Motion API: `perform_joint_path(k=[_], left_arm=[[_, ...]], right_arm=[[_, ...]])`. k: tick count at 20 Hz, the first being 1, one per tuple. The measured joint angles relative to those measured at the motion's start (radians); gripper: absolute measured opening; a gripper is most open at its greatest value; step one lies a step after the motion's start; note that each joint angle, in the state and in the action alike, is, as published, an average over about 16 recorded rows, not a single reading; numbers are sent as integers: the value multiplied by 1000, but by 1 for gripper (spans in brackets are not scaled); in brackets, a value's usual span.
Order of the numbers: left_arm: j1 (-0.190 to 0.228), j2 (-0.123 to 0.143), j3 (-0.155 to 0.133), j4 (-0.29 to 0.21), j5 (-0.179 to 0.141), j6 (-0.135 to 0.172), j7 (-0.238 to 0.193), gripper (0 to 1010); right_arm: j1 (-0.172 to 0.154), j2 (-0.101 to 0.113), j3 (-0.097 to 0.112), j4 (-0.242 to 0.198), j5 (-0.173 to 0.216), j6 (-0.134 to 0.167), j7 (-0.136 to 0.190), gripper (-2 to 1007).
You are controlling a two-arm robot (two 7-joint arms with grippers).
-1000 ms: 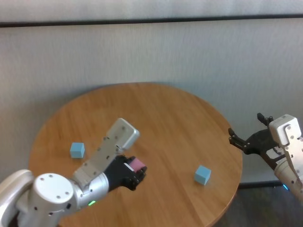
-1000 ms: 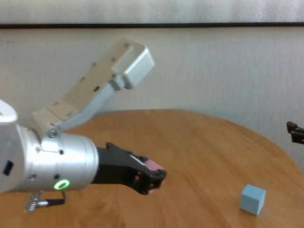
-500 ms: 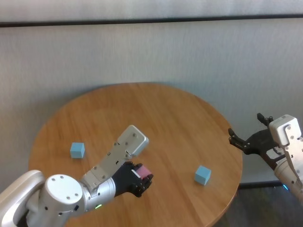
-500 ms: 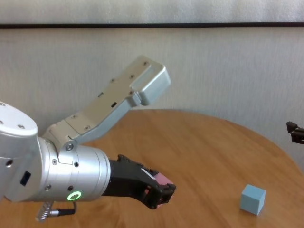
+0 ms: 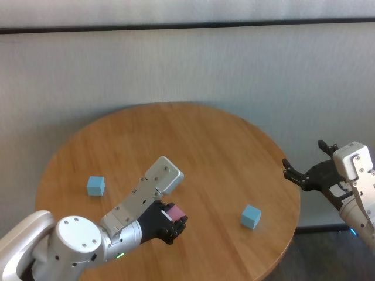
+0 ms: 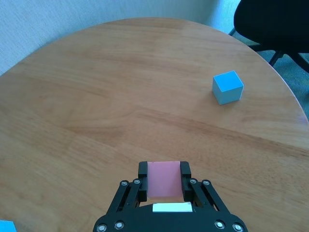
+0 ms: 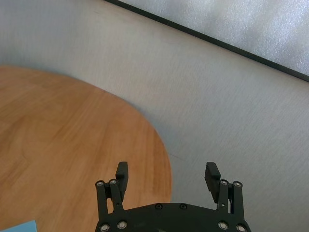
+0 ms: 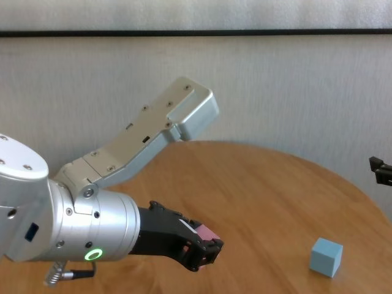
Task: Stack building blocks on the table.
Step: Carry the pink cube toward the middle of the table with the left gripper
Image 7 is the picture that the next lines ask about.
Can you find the blue foam cube block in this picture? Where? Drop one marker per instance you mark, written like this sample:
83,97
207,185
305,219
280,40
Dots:
24,227

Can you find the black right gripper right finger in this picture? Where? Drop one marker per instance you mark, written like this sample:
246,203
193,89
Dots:
212,183

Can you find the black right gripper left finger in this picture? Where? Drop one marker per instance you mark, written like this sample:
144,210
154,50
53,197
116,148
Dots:
120,183

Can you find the black wall rail strip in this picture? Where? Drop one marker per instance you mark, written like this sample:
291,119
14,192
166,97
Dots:
205,36

